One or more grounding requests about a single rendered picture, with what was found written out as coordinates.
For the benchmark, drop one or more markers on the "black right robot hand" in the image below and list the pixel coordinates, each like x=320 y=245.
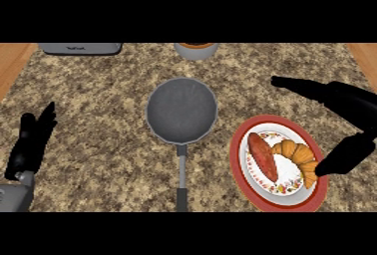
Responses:
x=344 y=99

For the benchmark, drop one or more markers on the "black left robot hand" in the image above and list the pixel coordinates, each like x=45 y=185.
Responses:
x=29 y=146

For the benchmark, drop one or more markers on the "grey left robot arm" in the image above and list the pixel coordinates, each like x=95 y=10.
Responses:
x=16 y=194

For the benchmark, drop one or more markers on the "red sweet potato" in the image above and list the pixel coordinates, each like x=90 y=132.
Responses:
x=264 y=155

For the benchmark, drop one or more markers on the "red-rimmed floral plate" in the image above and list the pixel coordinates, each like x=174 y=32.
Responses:
x=261 y=189

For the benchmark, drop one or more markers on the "grey frying pan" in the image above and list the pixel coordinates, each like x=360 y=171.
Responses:
x=183 y=109

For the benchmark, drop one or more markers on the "golden croissant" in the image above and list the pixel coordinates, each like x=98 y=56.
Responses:
x=301 y=156

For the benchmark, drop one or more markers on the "silver toaster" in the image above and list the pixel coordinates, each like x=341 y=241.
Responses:
x=81 y=49

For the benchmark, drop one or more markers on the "grey cup with orange rim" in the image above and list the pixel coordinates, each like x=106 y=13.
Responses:
x=196 y=51

